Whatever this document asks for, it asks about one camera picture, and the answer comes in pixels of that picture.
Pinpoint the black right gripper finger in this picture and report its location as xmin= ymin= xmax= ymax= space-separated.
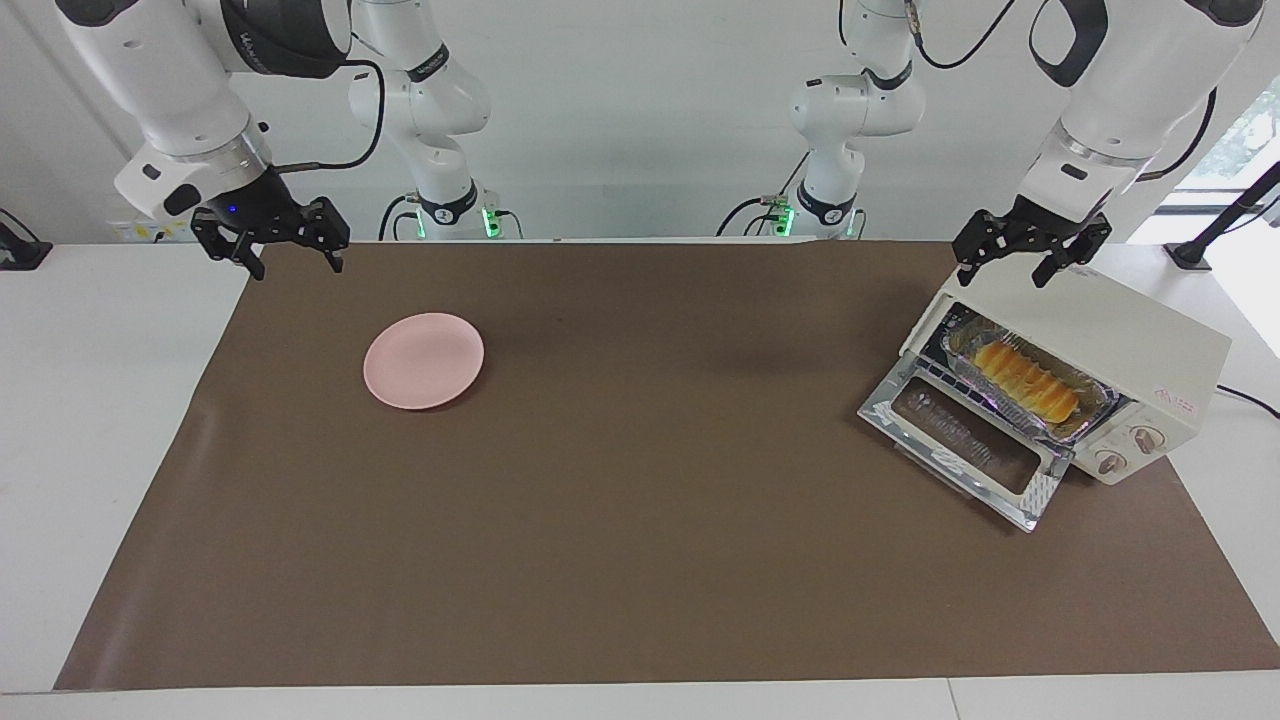
xmin=298 ymin=197 xmax=352 ymax=274
xmin=190 ymin=209 xmax=268 ymax=282

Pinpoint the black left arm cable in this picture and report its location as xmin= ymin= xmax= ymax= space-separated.
xmin=903 ymin=0 xmax=1219 ymax=183

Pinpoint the pink round plate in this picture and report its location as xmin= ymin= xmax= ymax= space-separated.
xmin=363 ymin=312 xmax=486 ymax=411

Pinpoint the black arm base cable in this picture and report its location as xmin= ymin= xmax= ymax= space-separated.
xmin=378 ymin=193 xmax=421 ymax=241
xmin=715 ymin=150 xmax=811 ymax=238

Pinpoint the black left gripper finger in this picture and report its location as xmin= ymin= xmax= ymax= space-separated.
xmin=951 ymin=210 xmax=1021 ymax=289
xmin=1032 ymin=215 xmax=1113 ymax=289

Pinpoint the black oven power cord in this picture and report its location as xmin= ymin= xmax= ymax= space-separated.
xmin=1215 ymin=383 xmax=1280 ymax=421

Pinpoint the black camera stand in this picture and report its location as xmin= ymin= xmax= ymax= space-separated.
xmin=1165 ymin=160 xmax=1280 ymax=273

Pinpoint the golden sliced bread loaf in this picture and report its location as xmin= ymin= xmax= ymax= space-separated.
xmin=972 ymin=340 xmax=1083 ymax=423

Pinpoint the aluminium foil tray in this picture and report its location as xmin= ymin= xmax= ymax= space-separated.
xmin=940 ymin=308 xmax=1121 ymax=443

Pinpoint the window with greenery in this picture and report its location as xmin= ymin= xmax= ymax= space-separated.
xmin=1160 ymin=60 xmax=1280 ymax=216

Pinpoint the white power strip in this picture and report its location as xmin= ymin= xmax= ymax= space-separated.
xmin=110 ymin=218 xmax=196 ymax=244

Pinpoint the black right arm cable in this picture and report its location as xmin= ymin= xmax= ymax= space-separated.
xmin=272 ymin=58 xmax=387 ymax=173

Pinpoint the cream toaster oven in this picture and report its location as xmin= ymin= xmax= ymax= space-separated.
xmin=900 ymin=250 xmax=1233 ymax=488

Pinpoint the brown table mat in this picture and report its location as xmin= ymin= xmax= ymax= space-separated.
xmin=53 ymin=240 xmax=1280 ymax=692

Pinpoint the glass oven door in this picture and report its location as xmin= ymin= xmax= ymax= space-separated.
xmin=857 ymin=355 xmax=1076 ymax=533

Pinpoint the black table clamp mount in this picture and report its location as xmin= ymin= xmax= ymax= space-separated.
xmin=0 ymin=208 xmax=53 ymax=272

